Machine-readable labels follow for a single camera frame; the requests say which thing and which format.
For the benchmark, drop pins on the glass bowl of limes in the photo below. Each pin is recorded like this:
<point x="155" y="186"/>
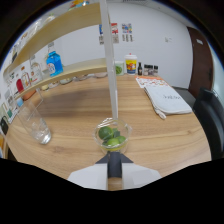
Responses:
<point x="96" y="138"/>

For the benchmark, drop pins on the brown door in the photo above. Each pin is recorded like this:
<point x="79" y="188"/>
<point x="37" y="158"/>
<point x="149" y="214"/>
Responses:
<point x="200" y="63"/>

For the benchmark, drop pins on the two-tier wooden shelf rack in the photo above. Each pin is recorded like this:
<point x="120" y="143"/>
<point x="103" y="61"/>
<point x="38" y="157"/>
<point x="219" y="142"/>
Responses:
<point x="83" y="68"/>

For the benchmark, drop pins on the clear drinking glass with ice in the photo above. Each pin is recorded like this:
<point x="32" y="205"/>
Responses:
<point x="38" y="128"/>

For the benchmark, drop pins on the green lime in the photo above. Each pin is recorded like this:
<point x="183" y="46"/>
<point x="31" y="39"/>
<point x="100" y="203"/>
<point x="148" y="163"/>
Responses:
<point x="113" y="142"/>
<point x="105" y="132"/>
<point x="121" y="139"/>

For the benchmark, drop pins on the blue liquid bottle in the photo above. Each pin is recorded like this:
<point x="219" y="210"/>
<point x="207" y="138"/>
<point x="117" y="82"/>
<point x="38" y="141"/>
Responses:
<point x="55" y="65"/>

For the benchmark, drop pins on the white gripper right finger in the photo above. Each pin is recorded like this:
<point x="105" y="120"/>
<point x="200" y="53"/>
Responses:
<point x="140" y="175"/>

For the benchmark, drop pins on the clear bottle with orange cap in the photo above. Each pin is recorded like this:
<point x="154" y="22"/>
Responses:
<point x="26" y="79"/>

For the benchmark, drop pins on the black chair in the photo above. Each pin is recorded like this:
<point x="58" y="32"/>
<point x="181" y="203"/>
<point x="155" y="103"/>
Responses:
<point x="211" y="123"/>

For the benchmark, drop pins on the orange patterned paper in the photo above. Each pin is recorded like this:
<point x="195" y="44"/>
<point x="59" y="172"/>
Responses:
<point x="148" y="80"/>

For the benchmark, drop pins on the wall poster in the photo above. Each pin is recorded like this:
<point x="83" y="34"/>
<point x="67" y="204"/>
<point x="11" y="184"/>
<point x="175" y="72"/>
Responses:
<point x="127" y="32"/>
<point x="114" y="33"/>

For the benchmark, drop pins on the white green mug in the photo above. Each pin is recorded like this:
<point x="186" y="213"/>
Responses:
<point x="119" y="69"/>

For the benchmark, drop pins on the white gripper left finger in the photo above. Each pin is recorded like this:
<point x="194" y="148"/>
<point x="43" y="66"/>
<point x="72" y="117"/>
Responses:
<point x="91" y="175"/>

